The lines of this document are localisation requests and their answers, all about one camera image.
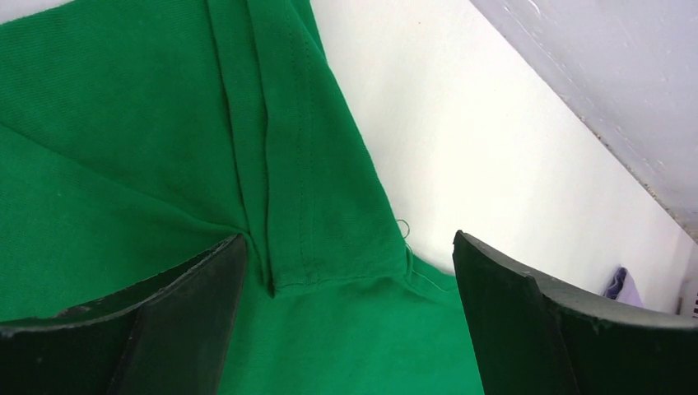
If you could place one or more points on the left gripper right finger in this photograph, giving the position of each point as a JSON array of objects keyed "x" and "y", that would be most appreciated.
[{"x": 535, "y": 334}]

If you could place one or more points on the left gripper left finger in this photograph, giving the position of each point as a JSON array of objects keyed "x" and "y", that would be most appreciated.
[{"x": 168, "y": 334}]

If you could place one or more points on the green t shirt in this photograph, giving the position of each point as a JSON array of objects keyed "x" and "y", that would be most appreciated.
[{"x": 136, "y": 134}]

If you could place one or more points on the lilac t shirt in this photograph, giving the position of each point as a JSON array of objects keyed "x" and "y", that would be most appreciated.
[{"x": 622, "y": 289}]

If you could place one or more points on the white plastic laundry basket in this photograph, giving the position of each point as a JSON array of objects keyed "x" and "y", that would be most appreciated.
[{"x": 688, "y": 297}]

